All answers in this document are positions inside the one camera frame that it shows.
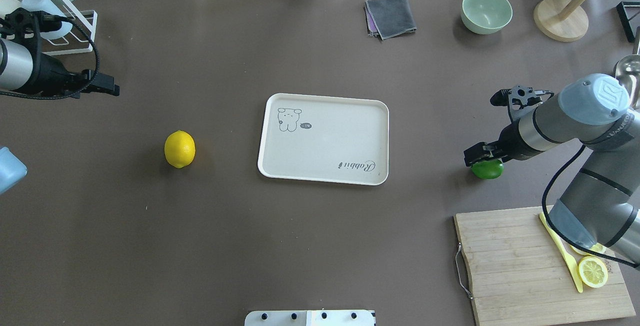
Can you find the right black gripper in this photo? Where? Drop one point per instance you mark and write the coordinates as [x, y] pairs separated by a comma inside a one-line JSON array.
[[506, 143]]

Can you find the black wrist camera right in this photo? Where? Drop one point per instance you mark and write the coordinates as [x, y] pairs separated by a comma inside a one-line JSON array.
[[519, 100]]

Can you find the bamboo cutting board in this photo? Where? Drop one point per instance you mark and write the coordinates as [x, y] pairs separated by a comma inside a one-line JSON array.
[[517, 276]]

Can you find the yellow plastic knife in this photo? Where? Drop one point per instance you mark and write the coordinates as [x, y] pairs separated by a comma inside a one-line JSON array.
[[569, 260]]

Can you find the mint green bowl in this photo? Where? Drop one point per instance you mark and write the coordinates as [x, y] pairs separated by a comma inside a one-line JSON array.
[[486, 17]]

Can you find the lemon half slice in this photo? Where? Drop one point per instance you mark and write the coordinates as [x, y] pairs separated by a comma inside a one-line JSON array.
[[593, 272]]

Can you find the white wire cup rack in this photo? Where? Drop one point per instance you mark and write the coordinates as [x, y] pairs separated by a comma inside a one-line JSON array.
[[78, 29]]

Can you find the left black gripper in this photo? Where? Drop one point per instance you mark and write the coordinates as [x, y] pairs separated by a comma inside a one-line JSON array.
[[50, 72]]

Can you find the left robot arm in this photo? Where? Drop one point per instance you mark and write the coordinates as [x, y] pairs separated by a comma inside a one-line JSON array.
[[27, 72]]

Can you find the whole yellow lemon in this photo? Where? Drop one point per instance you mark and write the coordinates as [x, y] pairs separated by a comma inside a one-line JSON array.
[[179, 149]]

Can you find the wooden stand with round base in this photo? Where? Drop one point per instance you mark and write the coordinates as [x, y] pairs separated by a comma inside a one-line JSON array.
[[561, 20]]

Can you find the green lime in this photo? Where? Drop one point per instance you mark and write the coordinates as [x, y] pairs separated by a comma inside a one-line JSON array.
[[488, 170]]

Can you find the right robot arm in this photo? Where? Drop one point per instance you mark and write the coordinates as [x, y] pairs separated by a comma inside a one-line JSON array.
[[596, 110]]

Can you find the light blue container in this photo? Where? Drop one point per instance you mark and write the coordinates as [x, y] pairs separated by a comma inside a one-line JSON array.
[[12, 170]]

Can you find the shiny metal scoop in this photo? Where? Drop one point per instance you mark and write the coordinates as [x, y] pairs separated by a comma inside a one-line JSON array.
[[627, 73]]

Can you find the folded grey cloth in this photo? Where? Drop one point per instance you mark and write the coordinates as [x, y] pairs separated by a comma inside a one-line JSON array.
[[389, 18]]

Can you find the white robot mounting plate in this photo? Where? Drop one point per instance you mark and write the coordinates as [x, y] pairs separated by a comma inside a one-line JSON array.
[[347, 317]]

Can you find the cream rabbit print tray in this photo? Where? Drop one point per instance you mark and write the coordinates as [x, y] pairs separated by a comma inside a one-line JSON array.
[[323, 138]]

